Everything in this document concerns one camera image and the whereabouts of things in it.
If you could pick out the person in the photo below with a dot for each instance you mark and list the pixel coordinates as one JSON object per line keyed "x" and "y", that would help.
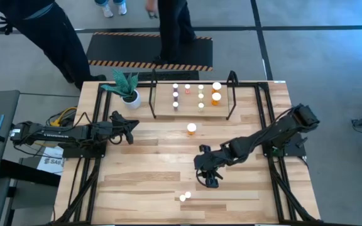
{"x": 174, "y": 31}
{"x": 107, "y": 11}
{"x": 42, "y": 31}

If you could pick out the snake plant in white pot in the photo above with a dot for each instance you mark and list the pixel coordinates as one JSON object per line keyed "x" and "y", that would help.
{"x": 130, "y": 100}

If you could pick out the white printed paper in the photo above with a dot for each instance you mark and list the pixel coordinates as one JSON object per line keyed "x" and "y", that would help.
{"x": 52, "y": 161}

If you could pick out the orange pill bottle white cap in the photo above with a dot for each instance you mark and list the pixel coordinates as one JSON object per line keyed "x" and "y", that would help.
{"x": 216, "y": 85}
{"x": 191, "y": 127}
{"x": 216, "y": 96}

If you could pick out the black aluminium table frame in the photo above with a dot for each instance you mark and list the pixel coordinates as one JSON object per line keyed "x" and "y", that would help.
{"x": 250, "y": 84}

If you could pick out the black hazard-striped floor mat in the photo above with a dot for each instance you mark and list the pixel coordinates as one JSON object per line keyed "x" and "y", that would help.
{"x": 121, "y": 50}

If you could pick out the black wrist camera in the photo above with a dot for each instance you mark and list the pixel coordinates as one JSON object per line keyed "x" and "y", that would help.
{"x": 211, "y": 182}
{"x": 104, "y": 127}

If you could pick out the wooden shelf with black legs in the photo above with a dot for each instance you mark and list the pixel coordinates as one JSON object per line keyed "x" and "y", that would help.
{"x": 162, "y": 106}

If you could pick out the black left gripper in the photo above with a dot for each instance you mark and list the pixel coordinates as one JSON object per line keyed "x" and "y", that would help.
{"x": 116, "y": 124}

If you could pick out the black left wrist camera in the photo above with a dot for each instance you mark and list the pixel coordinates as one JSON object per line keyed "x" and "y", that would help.
{"x": 104, "y": 127}

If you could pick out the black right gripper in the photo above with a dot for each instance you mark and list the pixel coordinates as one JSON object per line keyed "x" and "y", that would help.
{"x": 212, "y": 160}

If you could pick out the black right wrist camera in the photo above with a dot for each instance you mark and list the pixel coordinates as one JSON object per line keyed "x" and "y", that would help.
{"x": 211, "y": 182}

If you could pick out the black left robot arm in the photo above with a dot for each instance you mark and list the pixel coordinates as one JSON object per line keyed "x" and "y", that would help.
{"x": 58, "y": 133}

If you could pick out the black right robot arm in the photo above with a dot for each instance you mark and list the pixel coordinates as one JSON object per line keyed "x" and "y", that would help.
{"x": 262, "y": 138}

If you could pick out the pink pill bottle white cap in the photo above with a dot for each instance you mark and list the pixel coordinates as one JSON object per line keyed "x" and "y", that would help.
{"x": 187, "y": 194}
{"x": 182, "y": 198}
{"x": 187, "y": 86}

